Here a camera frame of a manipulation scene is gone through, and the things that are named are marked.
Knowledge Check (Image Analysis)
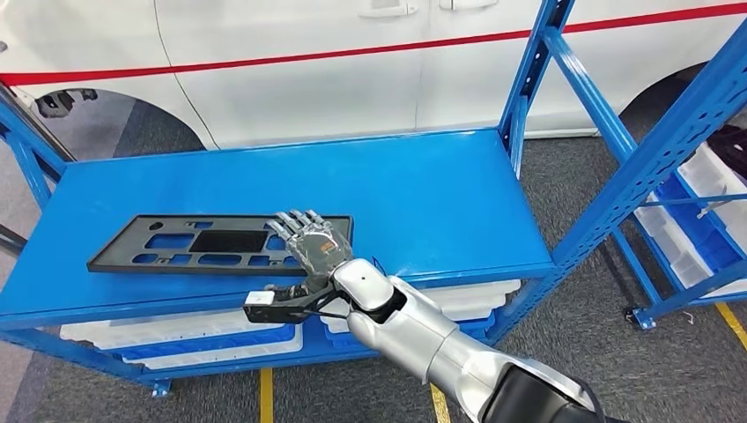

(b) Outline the blue plastic bin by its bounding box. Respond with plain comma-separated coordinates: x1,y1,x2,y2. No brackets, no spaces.
652,174,745,274

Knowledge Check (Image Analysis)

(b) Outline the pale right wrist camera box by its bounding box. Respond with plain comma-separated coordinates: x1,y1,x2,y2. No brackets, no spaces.
241,285,328,326

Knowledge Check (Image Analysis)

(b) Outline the white car with red stripe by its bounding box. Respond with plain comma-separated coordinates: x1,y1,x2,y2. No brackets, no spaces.
0,0,747,153

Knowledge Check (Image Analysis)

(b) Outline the blue metal shelf rack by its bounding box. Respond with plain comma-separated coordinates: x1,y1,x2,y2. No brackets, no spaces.
610,192,747,332
0,0,747,399

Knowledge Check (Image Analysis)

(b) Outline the black plastic panel part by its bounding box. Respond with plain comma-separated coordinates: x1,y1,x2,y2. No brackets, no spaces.
87,214,355,277

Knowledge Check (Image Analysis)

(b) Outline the white plastic bin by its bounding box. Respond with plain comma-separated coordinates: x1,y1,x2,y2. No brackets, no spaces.
632,195,747,298
677,141,747,255
319,278,522,335

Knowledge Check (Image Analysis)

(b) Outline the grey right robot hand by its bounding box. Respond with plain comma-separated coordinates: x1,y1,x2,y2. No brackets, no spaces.
274,209,355,293

